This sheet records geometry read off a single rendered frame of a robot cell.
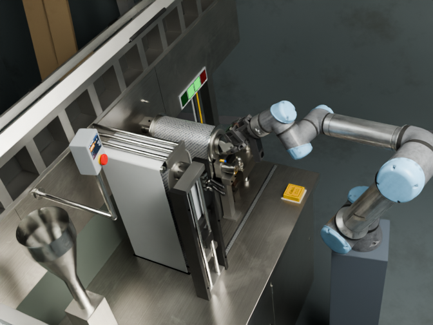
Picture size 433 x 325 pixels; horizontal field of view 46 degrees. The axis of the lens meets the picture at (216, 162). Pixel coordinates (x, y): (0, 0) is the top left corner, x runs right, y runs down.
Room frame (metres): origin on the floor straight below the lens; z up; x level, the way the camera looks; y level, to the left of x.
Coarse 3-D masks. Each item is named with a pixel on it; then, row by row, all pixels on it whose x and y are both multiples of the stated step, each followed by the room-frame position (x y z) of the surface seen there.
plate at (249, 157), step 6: (240, 150) 1.67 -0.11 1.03; (240, 156) 1.64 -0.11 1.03; (246, 156) 1.63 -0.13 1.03; (252, 156) 1.62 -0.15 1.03; (234, 162) 1.61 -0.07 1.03; (246, 162) 1.59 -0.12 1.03; (252, 162) 1.62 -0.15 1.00; (240, 168) 1.56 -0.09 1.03; (246, 168) 1.57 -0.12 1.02; (252, 168) 1.61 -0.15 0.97; (240, 174) 1.55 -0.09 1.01; (246, 174) 1.56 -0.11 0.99; (240, 180) 1.55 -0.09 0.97
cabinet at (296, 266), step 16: (304, 224) 1.49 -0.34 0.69; (304, 240) 1.49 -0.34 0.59; (288, 256) 1.32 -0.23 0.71; (304, 256) 1.48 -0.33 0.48; (288, 272) 1.31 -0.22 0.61; (304, 272) 1.48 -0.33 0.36; (272, 288) 1.17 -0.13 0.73; (288, 288) 1.30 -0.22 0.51; (304, 288) 1.47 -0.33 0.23; (272, 304) 1.17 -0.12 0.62; (288, 304) 1.29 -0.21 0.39; (256, 320) 1.04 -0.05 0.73; (272, 320) 1.15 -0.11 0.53; (288, 320) 1.28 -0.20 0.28
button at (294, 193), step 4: (292, 184) 1.52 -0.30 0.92; (288, 188) 1.50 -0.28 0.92; (292, 188) 1.50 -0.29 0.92; (296, 188) 1.50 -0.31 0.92; (300, 188) 1.49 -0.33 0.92; (304, 188) 1.49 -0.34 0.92; (284, 192) 1.49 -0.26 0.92; (288, 192) 1.48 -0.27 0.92; (292, 192) 1.48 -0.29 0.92; (296, 192) 1.47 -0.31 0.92; (300, 192) 1.47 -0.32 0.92; (284, 196) 1.47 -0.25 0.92; (288, 196) 1.46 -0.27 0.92; (292, 196) 1.46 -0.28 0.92; (296, 196) 1.45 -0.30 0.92; (300, 196) 1.45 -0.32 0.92; (292, 200) 1.45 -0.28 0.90; (296, 200) 1.44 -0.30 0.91
